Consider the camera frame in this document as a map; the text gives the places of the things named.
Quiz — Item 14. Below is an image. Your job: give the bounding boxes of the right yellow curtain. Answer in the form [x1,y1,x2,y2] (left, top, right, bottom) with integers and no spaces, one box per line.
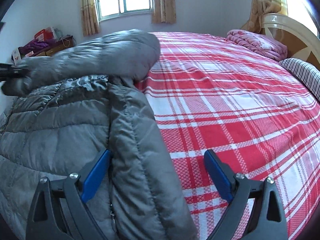
[152,0,176,24]

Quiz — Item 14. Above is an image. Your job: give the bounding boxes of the striped pillow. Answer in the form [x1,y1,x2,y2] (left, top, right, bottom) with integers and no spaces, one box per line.
[279,58,320,101]

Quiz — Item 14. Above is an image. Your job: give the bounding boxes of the left yellow curtain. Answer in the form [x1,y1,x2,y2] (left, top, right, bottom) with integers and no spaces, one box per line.
[80,0,100,37]

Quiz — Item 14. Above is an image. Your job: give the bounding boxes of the red plaid bed sheet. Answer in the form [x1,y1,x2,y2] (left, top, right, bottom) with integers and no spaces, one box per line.
[138,32,319,239]

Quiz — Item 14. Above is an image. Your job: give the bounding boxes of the purple cloth on desk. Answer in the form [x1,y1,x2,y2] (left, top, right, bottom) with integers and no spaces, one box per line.
[18,39,56,55]

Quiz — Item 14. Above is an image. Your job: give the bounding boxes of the white carton on desk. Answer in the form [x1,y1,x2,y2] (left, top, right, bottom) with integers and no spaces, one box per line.
[11,48,22,65]

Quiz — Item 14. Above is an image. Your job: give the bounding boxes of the grey puffer jacket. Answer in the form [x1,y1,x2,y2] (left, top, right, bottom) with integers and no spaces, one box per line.
[1,29,197,239]

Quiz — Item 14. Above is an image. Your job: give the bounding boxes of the red box on desk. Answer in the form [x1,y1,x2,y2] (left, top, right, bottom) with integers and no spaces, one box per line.
[34,27,57,41]

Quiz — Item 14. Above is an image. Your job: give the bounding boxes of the brown wooden desk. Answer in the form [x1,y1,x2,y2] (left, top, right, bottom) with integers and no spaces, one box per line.
[21,35,75,57]

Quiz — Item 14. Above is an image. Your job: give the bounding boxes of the pink folded quilt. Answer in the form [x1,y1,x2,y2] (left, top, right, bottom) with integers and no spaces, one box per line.
[227,29,287,61]

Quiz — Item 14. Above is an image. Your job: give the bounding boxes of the cream wooden headboard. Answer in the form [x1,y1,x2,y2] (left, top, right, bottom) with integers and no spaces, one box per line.
[261,13,320,69]

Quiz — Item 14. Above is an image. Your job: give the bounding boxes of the yellow curtain by headboard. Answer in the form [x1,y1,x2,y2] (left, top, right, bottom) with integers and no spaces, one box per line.
[242,0,288,33]

